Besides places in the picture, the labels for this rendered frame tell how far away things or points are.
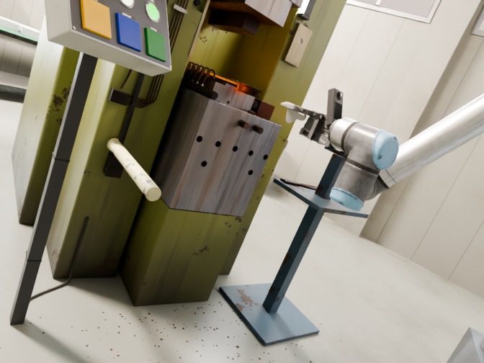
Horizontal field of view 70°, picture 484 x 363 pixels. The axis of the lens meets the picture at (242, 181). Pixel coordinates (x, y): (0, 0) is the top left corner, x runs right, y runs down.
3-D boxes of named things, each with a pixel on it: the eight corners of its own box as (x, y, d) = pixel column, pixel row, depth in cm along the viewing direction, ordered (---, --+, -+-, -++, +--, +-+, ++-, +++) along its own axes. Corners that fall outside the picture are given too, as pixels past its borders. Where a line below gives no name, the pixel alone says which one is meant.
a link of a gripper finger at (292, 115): (273, 117, 106) (300, 128, 104) (280, 99, 105) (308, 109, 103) (275, 117, 109) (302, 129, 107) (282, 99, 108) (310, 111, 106)
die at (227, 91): (248, 112, 144) (256, 93, 142) (209, 98, 131) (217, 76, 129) (203, 91, 175) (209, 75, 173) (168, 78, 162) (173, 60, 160)
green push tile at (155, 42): (166, 61, 100) (164, 35, 100) (148, 54, 94) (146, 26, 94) (162, 62, 101) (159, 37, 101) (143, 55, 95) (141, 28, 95)
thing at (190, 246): (207, 301, 169) (243, 217, 159) (133, 307, 145) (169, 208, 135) (165, 240, 211) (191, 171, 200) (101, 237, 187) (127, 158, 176)
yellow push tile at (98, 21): (112, 38, 83) (109, 7, 83) (84, 27, 76) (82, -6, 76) (106, 40, 84) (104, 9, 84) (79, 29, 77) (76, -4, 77)
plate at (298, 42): (297, 67, 163) (312, 31, 159) (284, 60, 157) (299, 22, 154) (294, 66, 165) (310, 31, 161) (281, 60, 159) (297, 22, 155)
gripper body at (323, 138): (296, 132, 106) (324, 145, 97) (307, 106, 104) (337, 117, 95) (312, 138, 111) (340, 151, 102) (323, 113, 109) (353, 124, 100)
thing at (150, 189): (159, 204, 102) (165, 187, 100) (142, 202, 98) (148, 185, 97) (119, 152, 134) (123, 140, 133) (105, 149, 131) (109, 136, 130)
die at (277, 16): (282, 27, 136) (292, 2, 134) (244, 3, 123) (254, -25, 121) (228, 21, 167) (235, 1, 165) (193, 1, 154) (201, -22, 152)
